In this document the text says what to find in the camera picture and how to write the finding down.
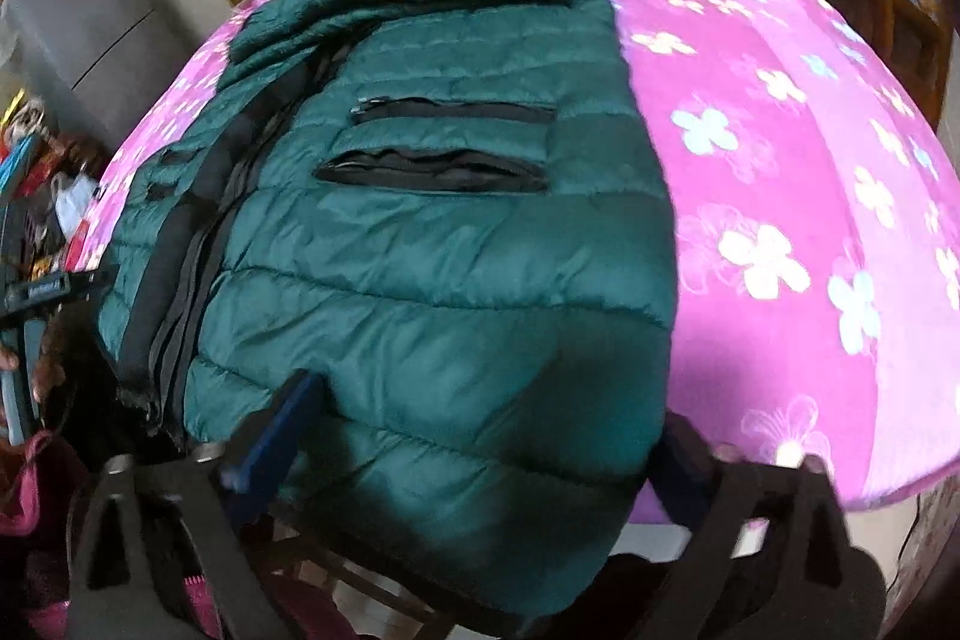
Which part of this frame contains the green puffer jacket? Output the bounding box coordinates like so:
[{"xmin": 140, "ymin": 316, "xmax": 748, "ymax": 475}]
[{"xmin": 97, "ymin": 0, "xmax": 680, "ymax": 637}]

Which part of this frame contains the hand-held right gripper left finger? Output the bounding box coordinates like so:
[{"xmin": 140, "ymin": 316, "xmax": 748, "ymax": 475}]
[{"xmin": 64, "ymin": 370, "xmax": 323, "ymax": 640}]

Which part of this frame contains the wooden chair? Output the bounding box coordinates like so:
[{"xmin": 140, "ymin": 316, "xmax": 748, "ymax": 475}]
[{"xmin": 847, "ymin": 0, "xmax": 955, "ymax": 125}]

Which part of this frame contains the pink floral bedsheet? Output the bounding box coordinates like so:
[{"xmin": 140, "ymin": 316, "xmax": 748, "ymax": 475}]
[{"xmin": 75, "ymin": 0, "xmax": 960, "ymax": 530}]

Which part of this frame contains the floral bed skirt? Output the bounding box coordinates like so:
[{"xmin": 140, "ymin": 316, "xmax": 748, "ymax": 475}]
[{"xmin": 892, "ymin": 482, "xmax": 960, "ymax": 620}]

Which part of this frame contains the wooden furniture frame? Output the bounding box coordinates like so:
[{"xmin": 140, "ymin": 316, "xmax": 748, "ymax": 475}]
[{"xmin": 255, "ymin": 520, "xmax": 467, "ymax": 640}]

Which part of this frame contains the grey refrigerator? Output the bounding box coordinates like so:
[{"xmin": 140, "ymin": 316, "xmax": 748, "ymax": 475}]
[{"xmin": 4, "ymin": 0, "xmax": 179, "ymax": 140}]

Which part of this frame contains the person's left hand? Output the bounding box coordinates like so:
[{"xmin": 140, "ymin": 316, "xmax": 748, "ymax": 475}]
[{"xmin": 33, "ymin": 332, "xmax": 77, "ymax": 417}]

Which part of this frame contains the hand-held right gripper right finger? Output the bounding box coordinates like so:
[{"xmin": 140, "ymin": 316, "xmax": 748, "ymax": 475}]
[{"xmin": 652, "ymin": 416, "xmax": 887, "ymax": 640}]

